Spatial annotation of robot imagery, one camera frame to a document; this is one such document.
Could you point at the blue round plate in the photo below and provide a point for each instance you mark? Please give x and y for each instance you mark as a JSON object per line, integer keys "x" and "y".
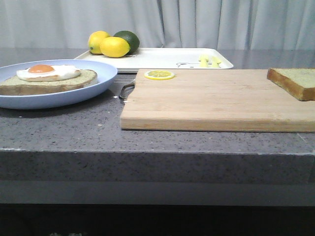
{"x": 105, "y": 76}

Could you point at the bread slice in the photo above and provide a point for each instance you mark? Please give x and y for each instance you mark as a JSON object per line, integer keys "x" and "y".
{"x": 16, "y": 86}
{"x": 298, "y": 82}

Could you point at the white bear tray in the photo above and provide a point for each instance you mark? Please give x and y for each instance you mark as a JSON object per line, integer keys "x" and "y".
{"x": 159, "y": 58}

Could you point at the lemon slice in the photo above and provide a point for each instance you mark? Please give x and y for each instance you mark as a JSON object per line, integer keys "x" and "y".
{"x": 159, "y": 75}

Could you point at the yellow plastic fork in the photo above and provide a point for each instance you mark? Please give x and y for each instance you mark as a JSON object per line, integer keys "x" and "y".
{"x": 203, "y": 60}

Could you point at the green lime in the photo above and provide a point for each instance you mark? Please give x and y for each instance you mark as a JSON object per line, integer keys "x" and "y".
{"x": 131, "y": 38}

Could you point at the yellow plastic knife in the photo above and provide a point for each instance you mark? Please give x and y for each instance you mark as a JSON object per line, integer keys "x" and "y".
{"x": 215, "y": 62}

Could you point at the yellow lemon front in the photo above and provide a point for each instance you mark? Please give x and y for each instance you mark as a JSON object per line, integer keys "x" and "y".
{"x": 114, "y": 47}

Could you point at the yellow lemon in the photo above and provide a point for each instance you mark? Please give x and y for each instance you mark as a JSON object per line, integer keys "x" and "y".
{"x": 114, "y": 47}
{"x": 94, "y": 41}

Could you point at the wooden cutting board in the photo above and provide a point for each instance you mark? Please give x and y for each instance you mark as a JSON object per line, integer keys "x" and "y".
{"x": 241, "y": 100}

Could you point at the yellow lemon left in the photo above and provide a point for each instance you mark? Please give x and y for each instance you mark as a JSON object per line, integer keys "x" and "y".
{"x": 94, "y": 41}

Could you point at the grey curtain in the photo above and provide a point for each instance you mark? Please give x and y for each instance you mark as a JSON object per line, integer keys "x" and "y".
{"x": 217, "y": 24}

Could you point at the fried egg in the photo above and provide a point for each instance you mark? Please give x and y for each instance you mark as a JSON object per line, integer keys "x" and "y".
{"x": 48, "y": 73}

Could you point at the metal cutting board handle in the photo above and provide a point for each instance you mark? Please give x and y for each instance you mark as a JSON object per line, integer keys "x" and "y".
{"x": 123, "y": 93}

